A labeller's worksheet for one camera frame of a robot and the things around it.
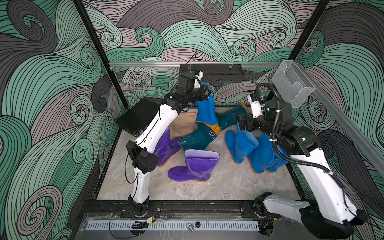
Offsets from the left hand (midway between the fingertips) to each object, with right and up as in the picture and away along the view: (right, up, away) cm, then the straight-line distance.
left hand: (212, 88), depth 72 cm
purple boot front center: (-6, -36, -4) cm, 37 cm away
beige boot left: (-14, -18, +18) cm, 29 cm away
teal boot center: (-5, -28, +19) cm, 35 cm away
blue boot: (-1, -11, +14) cm, 18 cm away
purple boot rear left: (-24, -31, +11) cm, 41 cm away
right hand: (+13, -13, -8) cm, 20 cm away
